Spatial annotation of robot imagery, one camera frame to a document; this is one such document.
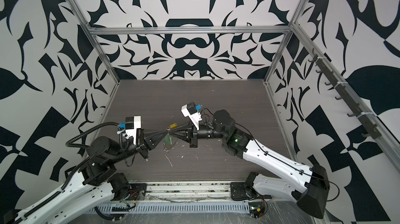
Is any black corrugated cable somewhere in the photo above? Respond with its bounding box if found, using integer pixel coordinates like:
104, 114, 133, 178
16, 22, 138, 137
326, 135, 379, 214
65, 121, 120, 149

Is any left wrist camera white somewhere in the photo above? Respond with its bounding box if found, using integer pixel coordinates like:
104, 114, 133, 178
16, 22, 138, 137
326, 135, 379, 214
117, 116, 142, 145

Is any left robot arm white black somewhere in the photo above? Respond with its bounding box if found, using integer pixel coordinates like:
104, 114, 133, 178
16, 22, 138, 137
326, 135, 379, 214
4, 129, 169, 224

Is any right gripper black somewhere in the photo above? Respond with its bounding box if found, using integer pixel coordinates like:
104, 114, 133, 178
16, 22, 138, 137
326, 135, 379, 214
173, 120, 231, 150

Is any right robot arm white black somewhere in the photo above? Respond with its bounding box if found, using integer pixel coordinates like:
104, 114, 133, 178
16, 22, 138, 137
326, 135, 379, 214
168, 110, 333, 219

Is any small circuit board green led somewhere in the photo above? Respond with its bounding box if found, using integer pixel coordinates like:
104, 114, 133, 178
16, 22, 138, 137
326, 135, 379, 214
249, 201, 268, 219

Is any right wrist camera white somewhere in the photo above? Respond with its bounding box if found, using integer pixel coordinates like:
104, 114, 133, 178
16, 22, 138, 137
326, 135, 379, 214
181, 102, 202, 130

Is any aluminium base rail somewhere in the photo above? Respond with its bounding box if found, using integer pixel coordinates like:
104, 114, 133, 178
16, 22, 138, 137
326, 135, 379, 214
54, 179, 321, 204

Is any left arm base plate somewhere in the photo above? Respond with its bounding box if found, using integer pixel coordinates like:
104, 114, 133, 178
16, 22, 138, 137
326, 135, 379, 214
125, 183, 148, 201

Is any white slotted cable duct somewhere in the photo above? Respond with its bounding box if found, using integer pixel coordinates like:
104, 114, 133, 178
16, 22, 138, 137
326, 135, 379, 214
99, 202, 250, 214

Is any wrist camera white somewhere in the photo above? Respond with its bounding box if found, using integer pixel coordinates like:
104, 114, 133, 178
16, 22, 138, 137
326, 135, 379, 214
181, 102, 202, 130
117, 116, 142, 145

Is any wall hook rack dark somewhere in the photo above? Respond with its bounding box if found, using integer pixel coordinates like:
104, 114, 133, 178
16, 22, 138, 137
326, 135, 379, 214
310, 51, 382, 140

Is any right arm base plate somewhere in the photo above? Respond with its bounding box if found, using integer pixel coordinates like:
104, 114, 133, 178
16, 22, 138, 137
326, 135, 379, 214
230, 182, 272, 201

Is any large wire keyring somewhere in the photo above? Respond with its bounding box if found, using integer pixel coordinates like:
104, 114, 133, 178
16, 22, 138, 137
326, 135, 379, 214
163, 134, 179, 152

